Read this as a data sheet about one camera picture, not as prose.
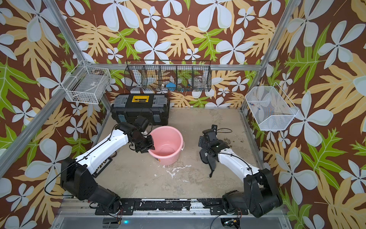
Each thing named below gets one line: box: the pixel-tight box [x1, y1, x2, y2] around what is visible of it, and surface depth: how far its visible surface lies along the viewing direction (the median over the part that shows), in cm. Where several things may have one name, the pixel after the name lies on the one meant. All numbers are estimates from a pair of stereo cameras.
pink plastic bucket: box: [147, 125, 185, 166], surface depth 87 cm
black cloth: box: [199, 148, 217, 178], surface depth 89 cm
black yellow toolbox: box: [110, 93, 170, 126], surface depth 101 cm
